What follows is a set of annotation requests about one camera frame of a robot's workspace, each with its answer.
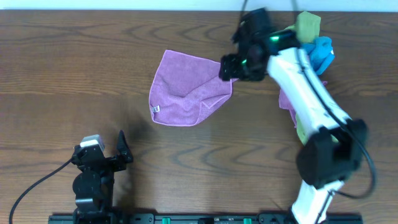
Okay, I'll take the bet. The green cloth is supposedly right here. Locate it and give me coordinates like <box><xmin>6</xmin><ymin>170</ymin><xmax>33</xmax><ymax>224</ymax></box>
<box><xmin>286</xmin><ymin>11</ymin><xmax>321</xmax><ymax>44</ymax></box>
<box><xmin>295</xmin><ymin>113</ymin><xmax>340</xmax><ymax>146</ymax></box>

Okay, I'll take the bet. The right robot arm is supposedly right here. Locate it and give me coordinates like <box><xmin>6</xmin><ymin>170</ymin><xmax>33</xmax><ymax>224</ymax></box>
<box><xmin>219</xmin><ymin>29</ymin><xmax>367</xmax><ymax>223</ymax></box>

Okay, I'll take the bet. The upper green cloth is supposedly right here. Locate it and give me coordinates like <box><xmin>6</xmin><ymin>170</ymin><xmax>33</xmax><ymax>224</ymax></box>
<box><xmin>286</xmin><ymin>11</ymin><xmax>321</xmax><ymax>44</ymax></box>

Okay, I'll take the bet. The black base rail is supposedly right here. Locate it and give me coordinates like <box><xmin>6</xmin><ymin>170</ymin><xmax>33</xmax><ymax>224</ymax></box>
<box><xmin>48</xmin><ymin>213</ymin><xmax>364</xmax><ymax>224</ymax></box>

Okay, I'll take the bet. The dark purple cloth in pile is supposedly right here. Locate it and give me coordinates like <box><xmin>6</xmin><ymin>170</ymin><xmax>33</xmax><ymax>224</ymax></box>
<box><xmin>278</xmin><ymin>80</ymin><xmax>328</xmax><ymax>127</ymax></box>

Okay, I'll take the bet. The blue cloth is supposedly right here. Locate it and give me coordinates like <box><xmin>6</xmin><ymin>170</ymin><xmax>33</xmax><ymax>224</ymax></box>
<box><xmin>302</xmin><ymin>37</ymin><xmax>335</xmax><ymax>75</ymax></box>

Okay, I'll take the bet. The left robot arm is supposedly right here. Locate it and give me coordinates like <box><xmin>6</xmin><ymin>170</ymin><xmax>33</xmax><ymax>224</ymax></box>
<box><xmin>72</xmin><ymin>131</ymin><xmax>133</xmax><ymax>223</ymax></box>

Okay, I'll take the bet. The lower green cloth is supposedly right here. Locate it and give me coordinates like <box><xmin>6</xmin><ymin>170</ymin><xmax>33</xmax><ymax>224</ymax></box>
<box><xmin>295</xmin><ymin>113</ymin><xmax>340</xmax><ymax>146</ymax></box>

